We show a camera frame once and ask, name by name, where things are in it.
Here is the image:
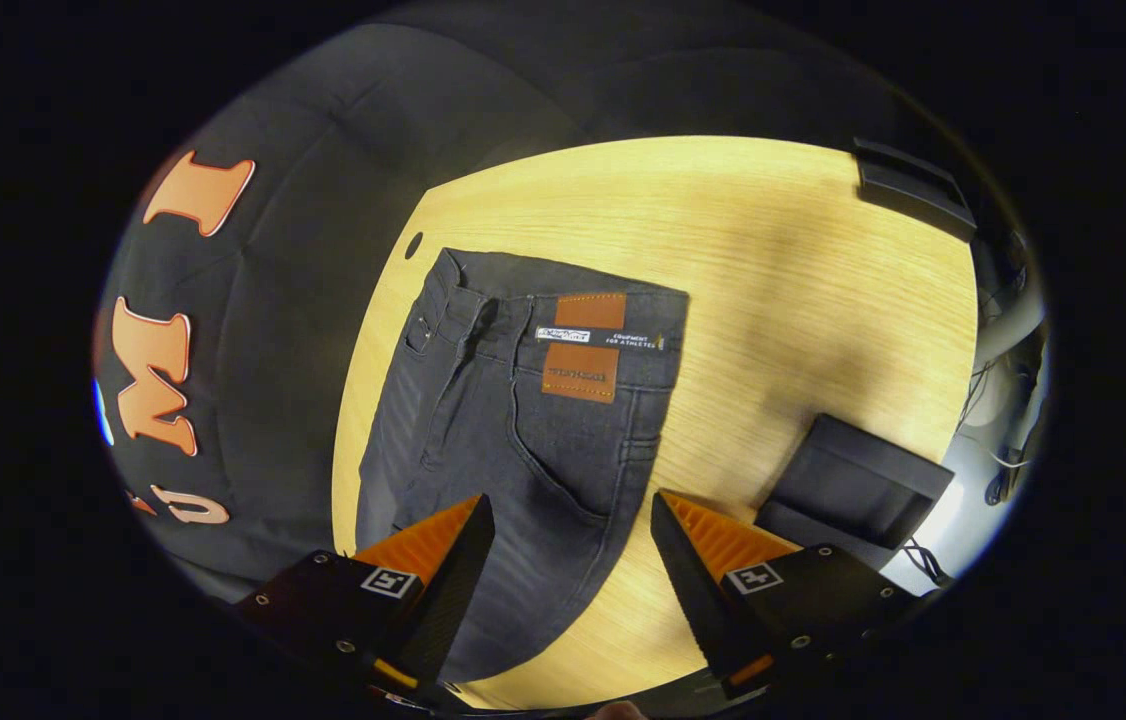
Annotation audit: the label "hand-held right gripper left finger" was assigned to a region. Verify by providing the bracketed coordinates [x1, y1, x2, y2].
[233, 493, 497, 706]

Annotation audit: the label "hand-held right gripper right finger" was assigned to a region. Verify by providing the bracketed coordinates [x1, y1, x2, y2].
[649, 489, 924, 701]

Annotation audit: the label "dark grey jeans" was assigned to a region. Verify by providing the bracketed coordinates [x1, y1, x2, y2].
[355, 247, 691, 684]

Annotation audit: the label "black plastic tray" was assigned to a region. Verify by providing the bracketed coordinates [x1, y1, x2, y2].
[753, 413, 956, 571]
[853, 137, 979, 244]

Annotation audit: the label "white table leg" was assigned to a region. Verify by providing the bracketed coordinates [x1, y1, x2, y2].
[973, 290, 1044, 371]

